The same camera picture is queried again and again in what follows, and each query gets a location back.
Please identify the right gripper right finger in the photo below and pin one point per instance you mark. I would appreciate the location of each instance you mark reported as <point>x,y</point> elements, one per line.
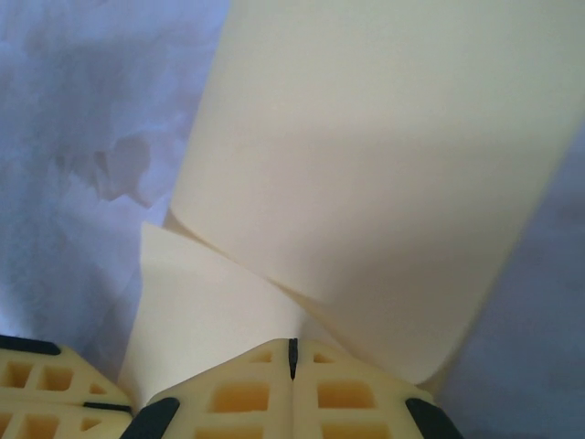
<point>356,402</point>

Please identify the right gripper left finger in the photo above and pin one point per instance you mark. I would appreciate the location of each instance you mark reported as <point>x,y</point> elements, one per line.
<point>237,402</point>

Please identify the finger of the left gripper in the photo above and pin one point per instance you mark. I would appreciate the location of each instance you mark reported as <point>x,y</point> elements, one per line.
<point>45,375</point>
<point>45,423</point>

